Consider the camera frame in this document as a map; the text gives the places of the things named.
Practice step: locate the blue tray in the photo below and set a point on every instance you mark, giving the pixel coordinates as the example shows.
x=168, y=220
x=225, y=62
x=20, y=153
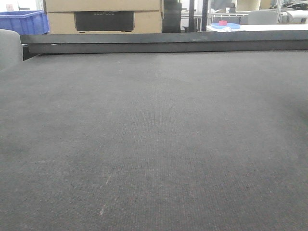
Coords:
x=228, y=26

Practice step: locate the white table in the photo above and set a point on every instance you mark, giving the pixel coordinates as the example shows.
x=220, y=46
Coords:
x=275, y=27

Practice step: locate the pink cube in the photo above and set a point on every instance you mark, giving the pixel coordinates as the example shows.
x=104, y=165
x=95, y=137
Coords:
x=222, y=23

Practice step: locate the blue plastic crate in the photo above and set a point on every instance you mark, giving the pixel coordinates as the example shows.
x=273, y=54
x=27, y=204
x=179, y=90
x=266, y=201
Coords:
x=25, y=22

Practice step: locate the large cardboard box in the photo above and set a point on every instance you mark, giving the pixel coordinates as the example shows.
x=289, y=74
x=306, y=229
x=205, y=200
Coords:
x=105, y=16

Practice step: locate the black conveyor side rail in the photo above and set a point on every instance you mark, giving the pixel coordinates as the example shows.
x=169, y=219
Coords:
x=167, y=42

